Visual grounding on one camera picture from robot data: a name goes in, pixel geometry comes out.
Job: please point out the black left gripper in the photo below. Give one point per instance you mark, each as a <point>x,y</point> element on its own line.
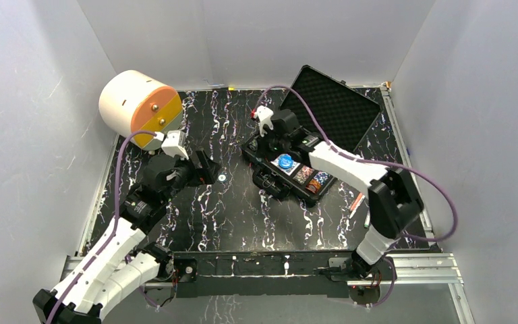
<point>204,165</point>

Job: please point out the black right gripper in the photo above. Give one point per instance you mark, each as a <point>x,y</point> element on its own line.
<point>268,129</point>

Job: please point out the black poker chip case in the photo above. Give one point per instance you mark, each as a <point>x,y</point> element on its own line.
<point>345,116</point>

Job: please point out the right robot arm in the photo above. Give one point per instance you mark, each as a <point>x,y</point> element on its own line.
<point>393,197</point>

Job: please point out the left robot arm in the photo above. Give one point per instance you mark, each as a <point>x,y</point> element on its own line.
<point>98,283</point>

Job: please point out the blue card deck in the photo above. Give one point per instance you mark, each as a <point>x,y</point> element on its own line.
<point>286,164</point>

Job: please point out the red marker pen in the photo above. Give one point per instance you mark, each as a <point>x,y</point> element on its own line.
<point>356,204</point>

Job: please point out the black front mounting bar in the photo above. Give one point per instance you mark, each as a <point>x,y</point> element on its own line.
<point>279,273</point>

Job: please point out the white cylindrical drawer box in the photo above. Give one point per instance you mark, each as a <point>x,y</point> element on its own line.
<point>133,101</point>

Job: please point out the green marker pen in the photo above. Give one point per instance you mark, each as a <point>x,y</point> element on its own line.
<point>367,221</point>

